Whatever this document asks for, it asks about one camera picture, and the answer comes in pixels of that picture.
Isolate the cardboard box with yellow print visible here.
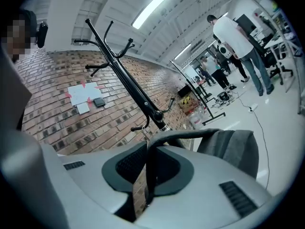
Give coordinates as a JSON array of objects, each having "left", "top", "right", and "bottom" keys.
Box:
[{"left": 178, "top": 93, "right": 200, "bottom": 116}]

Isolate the black monitor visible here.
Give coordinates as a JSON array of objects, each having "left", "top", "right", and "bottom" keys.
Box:
[{"left": 235, "top": 13, "right": 257, "bottom": 37}]

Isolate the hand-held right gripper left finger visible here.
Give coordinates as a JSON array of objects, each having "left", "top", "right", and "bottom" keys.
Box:
[{"left": 42, "top": 141, "right": 148, "bottom": 229}]

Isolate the black office chair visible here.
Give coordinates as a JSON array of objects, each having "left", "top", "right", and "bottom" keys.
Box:
[{"left": 258, "top": 32, "right": 294, "bottom": 86}]

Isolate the black rolling frame stand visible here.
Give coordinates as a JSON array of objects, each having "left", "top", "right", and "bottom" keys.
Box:
[
  {"left": 169, "top": 59, "right": 226, "bottom": 126},
  {"left": 196, "top": 79, "right": 213, "bottom": 103}
]

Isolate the white desk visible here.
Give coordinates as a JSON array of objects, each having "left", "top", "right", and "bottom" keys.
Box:
[{"left": 264, "top": 31, "right": 301, "bottom": 93}]

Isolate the small white wall paper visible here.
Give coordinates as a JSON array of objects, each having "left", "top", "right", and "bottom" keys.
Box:
[{"left": 76, "top": 102, "right": 91, "bottom": 115}]

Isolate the clear plastic water jug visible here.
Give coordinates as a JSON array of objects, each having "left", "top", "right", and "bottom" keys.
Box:
[
  {"left": 189, "top": 111, "right": 206, "bottom": 130},
  {"left": 199, "top": 103, "right": 209, "bottom": 119}
]

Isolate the black pole stand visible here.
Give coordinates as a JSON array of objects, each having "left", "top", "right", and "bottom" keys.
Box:
[{"left": 73, "top": 18, "right": 176, "bottom": 132}]

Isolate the white metal frame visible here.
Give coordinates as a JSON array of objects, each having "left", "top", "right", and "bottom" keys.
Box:
[{"left": 274, "top": 7, "right": 305, "bottom": 115}]

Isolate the large white wall paper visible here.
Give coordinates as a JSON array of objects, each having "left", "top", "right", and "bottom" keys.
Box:
[{"left": 67, "top": 82, "right": 103, "bottom": 106}]

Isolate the person's head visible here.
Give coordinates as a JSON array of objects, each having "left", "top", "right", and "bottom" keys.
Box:
[{"left": 0, "top": 8, "right": 39, "bottom": 64}]

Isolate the black bag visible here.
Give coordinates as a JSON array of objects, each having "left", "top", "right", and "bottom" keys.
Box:
[{"left": 144, "top": 127, "right": 260, "bottom": 208}]

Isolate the black wall device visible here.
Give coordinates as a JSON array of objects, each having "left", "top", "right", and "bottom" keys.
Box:
[{"left": 93, "top": 97, "right": 106, "bottom": 108}]

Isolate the black head camera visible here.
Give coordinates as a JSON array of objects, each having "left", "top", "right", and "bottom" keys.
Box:
[{"left": 35, "top": 21, "right": 49, "bottom": 49}]

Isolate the black floor cable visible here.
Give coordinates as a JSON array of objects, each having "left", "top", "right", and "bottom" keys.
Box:
[{"left": 250, "top": 108, "right": 272, "bottom": 191}]

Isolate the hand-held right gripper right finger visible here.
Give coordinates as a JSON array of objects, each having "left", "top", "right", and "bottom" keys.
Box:
[{"left": 136, "top": 146, "right": 273, "bottom": 229}]

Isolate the long ceiling light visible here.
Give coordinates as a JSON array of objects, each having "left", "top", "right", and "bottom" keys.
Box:
[
  {"left": 173, "top": 43, "right": 192, "bottom": 60},
  {"left": 132, "top": 0, "right": 176, "bottom": 30}
]

